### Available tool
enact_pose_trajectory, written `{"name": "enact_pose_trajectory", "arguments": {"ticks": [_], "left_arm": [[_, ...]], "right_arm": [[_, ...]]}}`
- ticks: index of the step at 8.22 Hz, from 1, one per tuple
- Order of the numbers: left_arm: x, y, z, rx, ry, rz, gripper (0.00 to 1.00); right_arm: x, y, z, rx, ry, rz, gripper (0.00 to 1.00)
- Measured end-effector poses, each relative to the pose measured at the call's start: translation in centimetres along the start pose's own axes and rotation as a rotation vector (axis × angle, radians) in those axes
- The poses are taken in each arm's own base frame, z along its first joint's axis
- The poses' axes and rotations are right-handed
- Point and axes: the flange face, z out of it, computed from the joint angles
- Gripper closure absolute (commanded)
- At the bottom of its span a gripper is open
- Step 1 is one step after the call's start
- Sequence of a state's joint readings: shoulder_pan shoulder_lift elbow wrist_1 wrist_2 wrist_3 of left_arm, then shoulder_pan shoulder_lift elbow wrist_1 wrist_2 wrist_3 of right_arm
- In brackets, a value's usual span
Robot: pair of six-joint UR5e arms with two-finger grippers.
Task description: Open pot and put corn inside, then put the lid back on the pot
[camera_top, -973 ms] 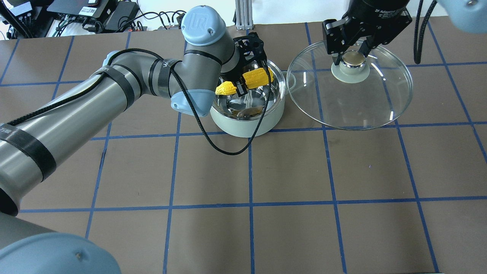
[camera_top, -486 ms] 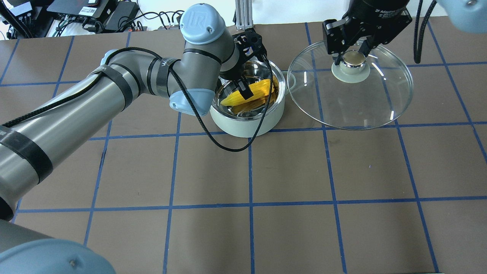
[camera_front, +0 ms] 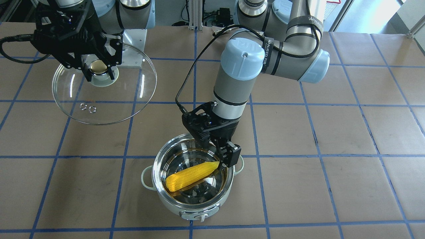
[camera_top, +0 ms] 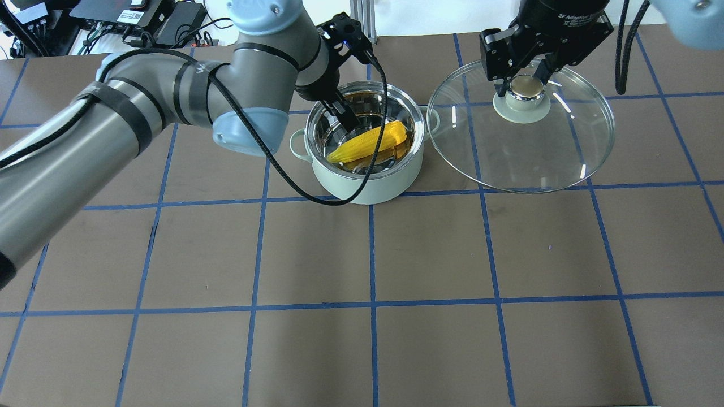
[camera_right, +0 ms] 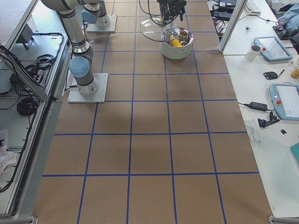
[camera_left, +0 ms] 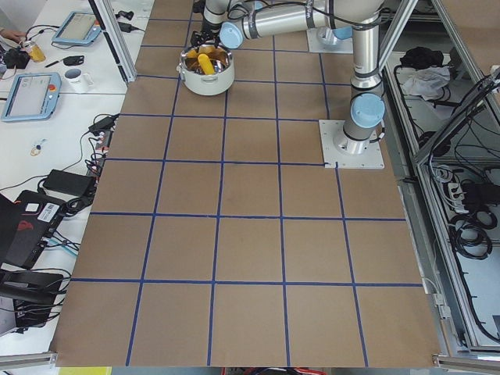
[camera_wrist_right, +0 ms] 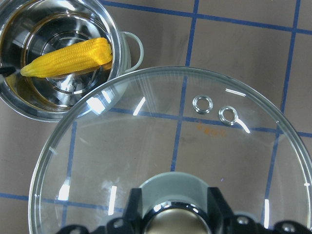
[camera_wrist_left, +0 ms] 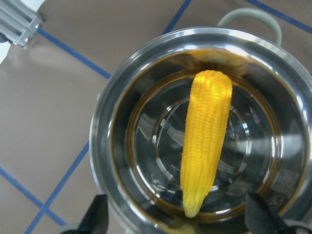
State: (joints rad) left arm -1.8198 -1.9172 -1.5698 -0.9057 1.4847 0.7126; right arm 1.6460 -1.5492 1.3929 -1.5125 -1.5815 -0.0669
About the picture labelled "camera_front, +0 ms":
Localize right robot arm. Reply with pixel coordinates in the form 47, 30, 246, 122
30, 0, 155, 82

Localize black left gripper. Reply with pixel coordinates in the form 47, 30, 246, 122
182, 101, 241, 168

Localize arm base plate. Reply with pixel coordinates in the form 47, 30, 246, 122
118, 29, 147, 68

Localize pale green cooking pot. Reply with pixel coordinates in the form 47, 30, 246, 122
140, 133, 240, 221

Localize glass pot lid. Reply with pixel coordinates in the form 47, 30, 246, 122
51, 51, 157, 125

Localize aluminium frame post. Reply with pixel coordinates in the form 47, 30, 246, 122
187, 0, 204, 31

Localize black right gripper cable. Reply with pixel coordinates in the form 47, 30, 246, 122
0, 33, 50, 64

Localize yellow corn cob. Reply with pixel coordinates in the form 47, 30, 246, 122
165, 161, 220, 192

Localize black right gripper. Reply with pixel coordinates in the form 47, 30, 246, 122
32, 0, 123, 82

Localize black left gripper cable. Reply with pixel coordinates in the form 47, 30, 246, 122
175, 26, 319, 115

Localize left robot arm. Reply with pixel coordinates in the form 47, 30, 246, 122
175, 0, 330, 167

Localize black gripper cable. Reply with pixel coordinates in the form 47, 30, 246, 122
0, 33, 50, 64
175, 26, 319, 115

